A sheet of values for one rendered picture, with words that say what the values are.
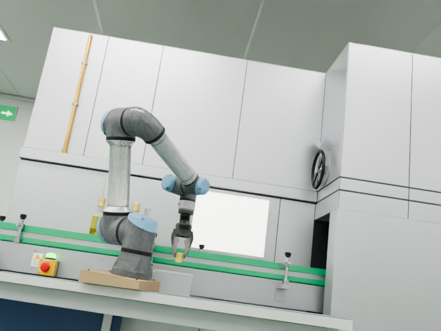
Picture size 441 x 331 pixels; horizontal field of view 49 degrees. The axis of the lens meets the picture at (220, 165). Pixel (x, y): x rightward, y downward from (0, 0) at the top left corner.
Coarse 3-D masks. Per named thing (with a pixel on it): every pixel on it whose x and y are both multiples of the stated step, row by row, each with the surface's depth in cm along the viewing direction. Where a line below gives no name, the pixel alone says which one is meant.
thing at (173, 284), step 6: (156, 276) 202; (162, 276) 202; (168, 276) 202; (174, 276) 202; (180, 276) 203; (186, 276) 203; (162, 282) 201; (168, 282) 202; (174, 282) 202; (180, 282) 202; (186, 282) 202; (162, 288) 201; (168, 288) 201; (174, 288) 201; (180, 288) 201; (186, 288) 202; (180, 294) 201; (186, 294) 201
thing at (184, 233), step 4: (180, 212) 217; (184, 212) 215; (188, 212) 216; (192, 212) 217; (176, 228) 214; (176, 232) 213; (180, 232) 213; (184, 232) 214; (188, 232) 214; (180, 236) 219; (184, 236) 219
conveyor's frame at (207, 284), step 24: (0, 240) 216; (0, 264) 213; (24, 264) 214; (72, 264) 217; (96, 264) 218; (192, 288) 229; (216, 288) 230; (240, 288) 231; (264, 288) 232; (312, 288) 235
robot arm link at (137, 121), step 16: (128, 112) 181; (144, 112) 182; (128, 128) 181; (144, 128) 180; (160, 128) 183; (160, 144) 186; (176, 160) 192; (176, 176) 200; (192, 176) 199; (192, 192) 204
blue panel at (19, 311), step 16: (16, 272) 215; (0, 304) 211; (16, 304) 212; (32, 304) 212; (0, 320) 209; (16, 320) 210; (32, 320) 211; (48, 320) 211; (64, 320) 212; (80, 320) 213; (96, 320) 214; (112, 320) 214
